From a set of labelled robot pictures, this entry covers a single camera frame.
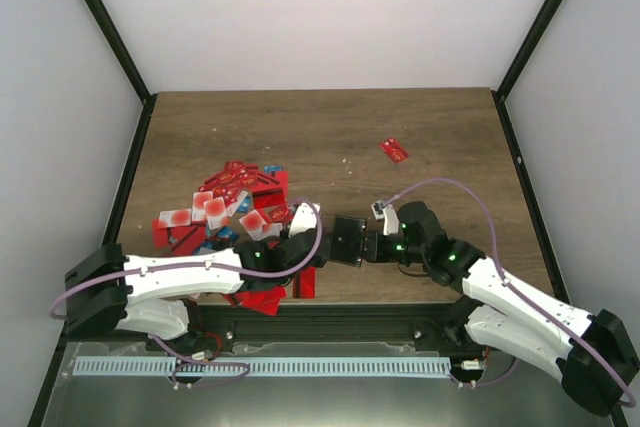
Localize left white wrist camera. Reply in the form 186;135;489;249
289;203;321;237

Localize red card black stripe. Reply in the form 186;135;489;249
292;267;316;299

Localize red VIP card top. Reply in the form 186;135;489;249
198;167;248;192

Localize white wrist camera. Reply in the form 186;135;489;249
289;203;321;237
371;200;400;236

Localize white red circle card upper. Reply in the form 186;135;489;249
204;197;230;230

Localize white red circle card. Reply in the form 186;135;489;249
157;209;192;229
204;197;230;230

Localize red VIP card centre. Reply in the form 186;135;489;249
266;204;294;224

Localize lone red VIP card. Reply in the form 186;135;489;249
379;138;409;164

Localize black aluminium frame rail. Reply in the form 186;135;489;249
167;297;488;353

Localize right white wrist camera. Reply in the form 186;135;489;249
371;200;400;236

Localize black leather card holder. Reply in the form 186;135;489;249
329;216;367;267

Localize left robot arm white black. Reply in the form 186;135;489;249
59;228;330;351

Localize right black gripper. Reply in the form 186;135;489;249
347;230;428;264

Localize light blue slotted cable duct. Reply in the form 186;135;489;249
72;356;451;379

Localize blue card top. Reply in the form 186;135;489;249
263;165;284;175

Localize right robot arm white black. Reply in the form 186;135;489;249
362;201;639;417

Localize white red circle card left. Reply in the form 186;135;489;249
157;209;192;229

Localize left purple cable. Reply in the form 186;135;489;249
48;196;324;391

